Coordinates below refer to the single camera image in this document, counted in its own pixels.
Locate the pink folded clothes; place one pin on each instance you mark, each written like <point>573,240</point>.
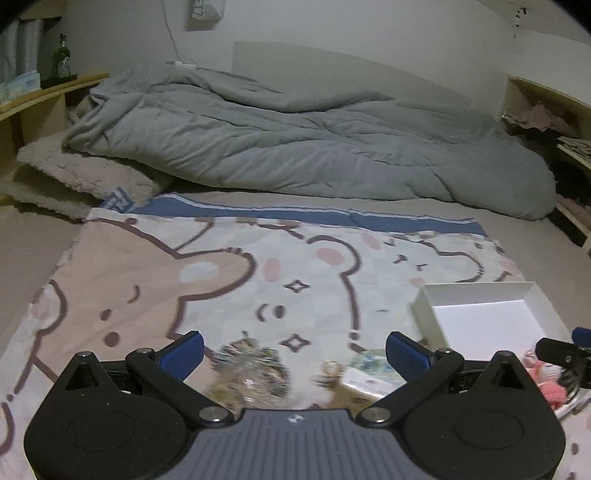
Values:
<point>575,210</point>

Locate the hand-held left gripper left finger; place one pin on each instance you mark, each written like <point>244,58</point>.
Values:
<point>182,354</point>

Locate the grey duvet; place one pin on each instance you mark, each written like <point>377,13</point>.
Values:
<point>300,147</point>

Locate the cream wardrobe shelf unit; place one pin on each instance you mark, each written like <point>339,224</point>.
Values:
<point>512,92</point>

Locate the white headboard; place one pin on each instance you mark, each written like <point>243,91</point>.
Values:
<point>369,74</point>

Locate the white power adapter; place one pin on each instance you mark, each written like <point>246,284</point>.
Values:
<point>182,64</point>

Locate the white cardboard box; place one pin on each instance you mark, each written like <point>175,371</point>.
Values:
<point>485,323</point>

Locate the grey curtain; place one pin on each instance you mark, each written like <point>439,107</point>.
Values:
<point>23,46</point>

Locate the small cream yellow box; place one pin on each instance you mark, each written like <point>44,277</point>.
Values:
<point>355,394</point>

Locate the bear printed blanket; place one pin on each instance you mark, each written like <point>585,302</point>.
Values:
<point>138,286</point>

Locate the beige fluffy pillow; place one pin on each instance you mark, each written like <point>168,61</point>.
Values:
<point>69,175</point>

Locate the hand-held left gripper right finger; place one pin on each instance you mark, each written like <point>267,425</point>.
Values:
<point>406,356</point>

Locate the clear bag of rubber bands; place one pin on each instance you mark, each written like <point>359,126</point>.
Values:
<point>249,378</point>

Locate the white hanging bag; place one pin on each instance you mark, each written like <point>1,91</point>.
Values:
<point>207,8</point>

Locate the floral fabric pouch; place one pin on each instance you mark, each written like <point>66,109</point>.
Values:
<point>371,360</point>

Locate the beige folded clothes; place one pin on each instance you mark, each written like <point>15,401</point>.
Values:
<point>575,146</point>

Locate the tissue pack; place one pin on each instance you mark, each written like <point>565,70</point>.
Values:
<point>21,83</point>

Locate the pink crochet doll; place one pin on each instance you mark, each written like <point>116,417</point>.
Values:
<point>549,387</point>

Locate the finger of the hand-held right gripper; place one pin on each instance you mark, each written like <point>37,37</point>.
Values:
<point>582,335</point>
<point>556,350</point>

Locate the green glass bottle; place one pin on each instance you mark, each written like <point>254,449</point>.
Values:
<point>61,60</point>

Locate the wooden bedside shelf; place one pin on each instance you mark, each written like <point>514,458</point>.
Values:
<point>41,110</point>

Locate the pink crumpled clothes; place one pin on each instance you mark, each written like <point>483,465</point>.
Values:
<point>540,117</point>

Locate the cartoon bear blanket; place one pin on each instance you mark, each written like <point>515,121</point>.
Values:
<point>27,258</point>

